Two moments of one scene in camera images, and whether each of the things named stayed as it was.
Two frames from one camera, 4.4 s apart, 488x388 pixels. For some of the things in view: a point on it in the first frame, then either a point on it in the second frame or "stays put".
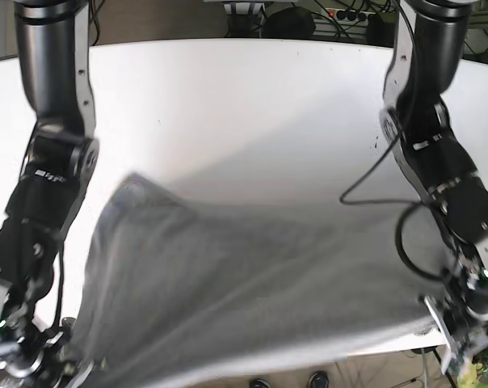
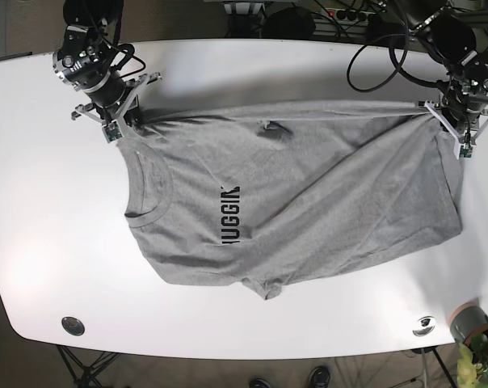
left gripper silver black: x=464 y=330 -> x=463 y=121
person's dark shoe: x=258 y=383 stays put
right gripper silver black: x=48 y=360 -> x=115 y=104
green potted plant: x=485 y=370 stays put
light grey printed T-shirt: x=186 y=287 -> x=269 y=193
